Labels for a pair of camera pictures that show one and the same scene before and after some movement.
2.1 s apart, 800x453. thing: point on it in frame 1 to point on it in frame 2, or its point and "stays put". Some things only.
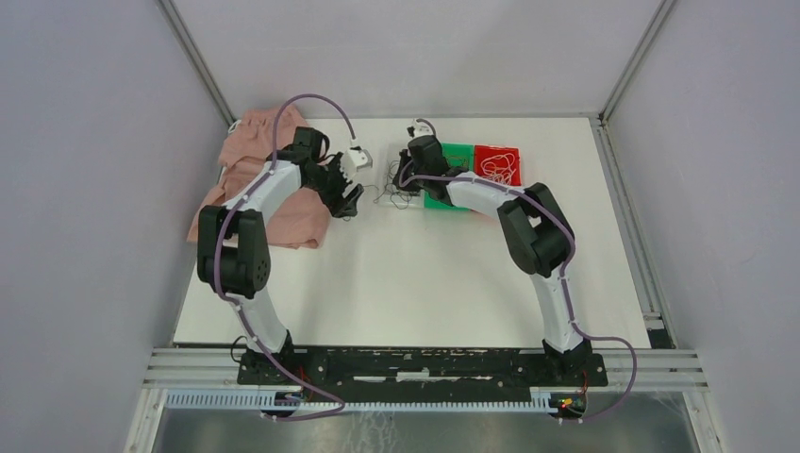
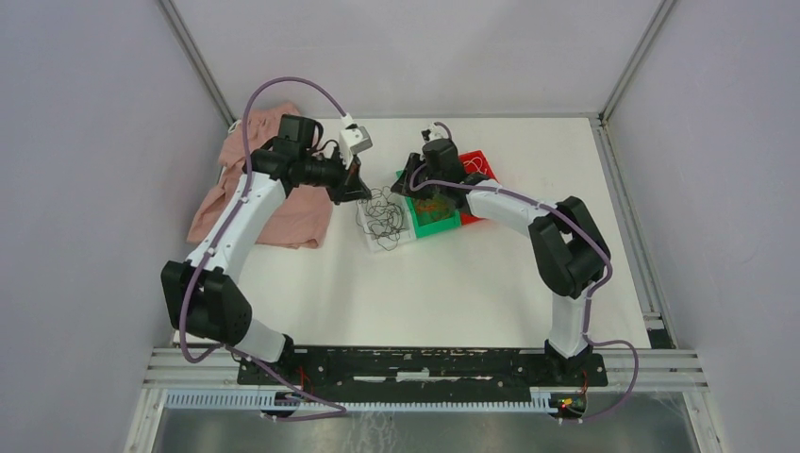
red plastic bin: [499, 162] to [475, 162]
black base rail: [477, 368] stays put
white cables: [498, 168] to [477, 163]
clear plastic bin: [388, 194] to [387, 221]
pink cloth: [253, 142] stays put
